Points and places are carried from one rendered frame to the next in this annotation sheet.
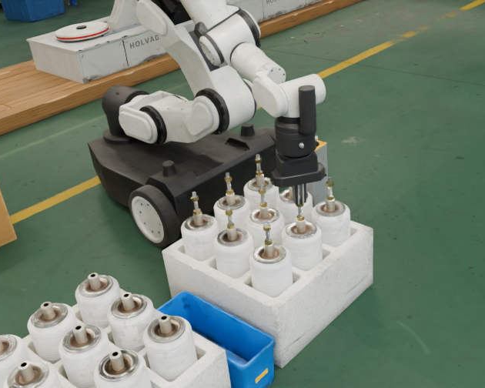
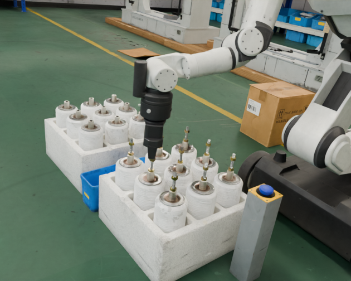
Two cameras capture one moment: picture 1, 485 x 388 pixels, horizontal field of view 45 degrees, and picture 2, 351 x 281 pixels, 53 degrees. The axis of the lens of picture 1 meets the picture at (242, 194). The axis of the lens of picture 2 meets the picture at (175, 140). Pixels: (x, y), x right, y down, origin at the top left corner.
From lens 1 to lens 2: 168 cm
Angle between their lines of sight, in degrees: 81
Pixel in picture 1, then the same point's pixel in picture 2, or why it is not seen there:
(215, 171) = (292, 185)
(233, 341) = not seen: hidden behind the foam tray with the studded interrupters
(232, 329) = not seen: hidden behind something
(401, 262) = not seen: outside the picture
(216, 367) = (77, 158)
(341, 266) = (135, 222)
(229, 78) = (320, 118)
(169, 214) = (243, 169)
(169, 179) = (268, 158)
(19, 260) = (243, 147)
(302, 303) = (110, 198)
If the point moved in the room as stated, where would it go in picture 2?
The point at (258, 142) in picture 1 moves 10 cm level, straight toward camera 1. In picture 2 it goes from (349, 214) to (317, 208)
